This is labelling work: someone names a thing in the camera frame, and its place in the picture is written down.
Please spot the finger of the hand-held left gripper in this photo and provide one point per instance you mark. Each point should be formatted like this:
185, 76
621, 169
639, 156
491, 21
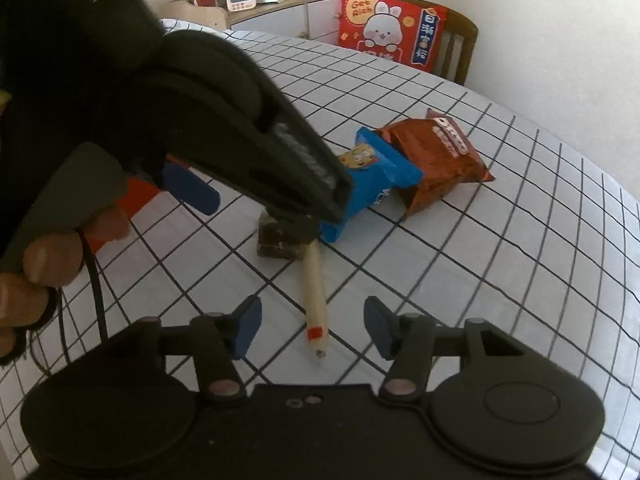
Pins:
295, 225
192, 191

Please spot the brown candy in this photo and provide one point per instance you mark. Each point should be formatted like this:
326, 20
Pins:
275, 246

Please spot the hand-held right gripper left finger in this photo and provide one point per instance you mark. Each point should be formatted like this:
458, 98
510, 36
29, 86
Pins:
247, 329

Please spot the person's left hand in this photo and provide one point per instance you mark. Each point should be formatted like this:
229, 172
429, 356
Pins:
50, 262

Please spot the cream sausage stick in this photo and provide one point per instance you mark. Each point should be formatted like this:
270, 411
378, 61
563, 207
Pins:
315, 300

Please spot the wooden slatted chair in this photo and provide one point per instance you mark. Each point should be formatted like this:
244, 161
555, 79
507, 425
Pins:
462, 45

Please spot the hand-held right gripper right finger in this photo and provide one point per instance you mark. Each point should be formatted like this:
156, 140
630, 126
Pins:
377, 329

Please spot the red rabbit cushion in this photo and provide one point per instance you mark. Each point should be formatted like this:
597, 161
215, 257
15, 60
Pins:
385, 30

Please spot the white checked tablecloth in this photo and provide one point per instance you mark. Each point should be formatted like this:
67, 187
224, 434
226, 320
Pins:
500, 260

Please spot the wooden grey sideboard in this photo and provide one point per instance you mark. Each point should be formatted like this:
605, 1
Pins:
280, 19

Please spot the brown biscuit packet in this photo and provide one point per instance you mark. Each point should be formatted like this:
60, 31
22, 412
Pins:
435, 160

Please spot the blue cookie packet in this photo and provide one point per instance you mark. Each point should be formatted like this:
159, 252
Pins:
380, 180

